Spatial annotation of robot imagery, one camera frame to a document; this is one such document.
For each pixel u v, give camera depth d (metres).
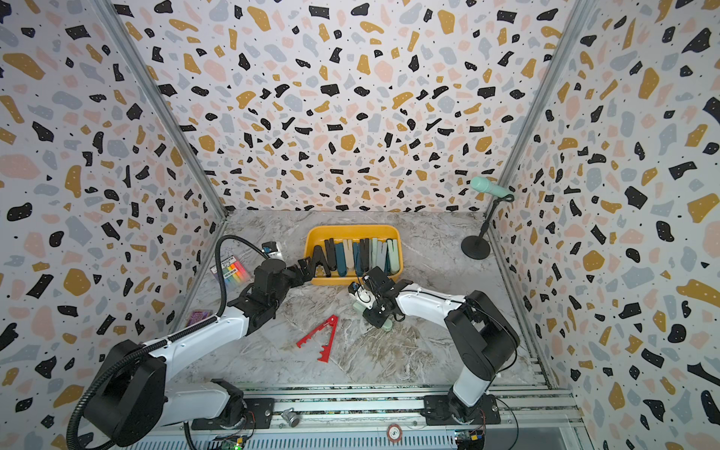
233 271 1.00
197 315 0.90
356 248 1.07
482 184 0.81
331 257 1.06
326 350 0.84
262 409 0.73
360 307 0.90
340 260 1.03
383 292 0.71
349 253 1.06
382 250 1.03
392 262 1.00
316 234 1.08
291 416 0.72
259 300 0.65
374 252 1.05
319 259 1.03
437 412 0.73
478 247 1.10
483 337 0.47
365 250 1.04
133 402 0.40
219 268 0.59
